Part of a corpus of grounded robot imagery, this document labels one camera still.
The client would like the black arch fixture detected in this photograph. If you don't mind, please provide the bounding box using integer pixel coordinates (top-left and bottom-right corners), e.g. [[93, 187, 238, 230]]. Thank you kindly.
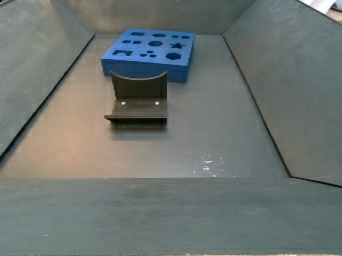
[[105, 72, 169, 123]]

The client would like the blue foam shape board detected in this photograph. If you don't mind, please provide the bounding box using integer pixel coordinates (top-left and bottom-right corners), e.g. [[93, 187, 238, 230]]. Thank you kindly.
[[101, 28, 196, 83]]

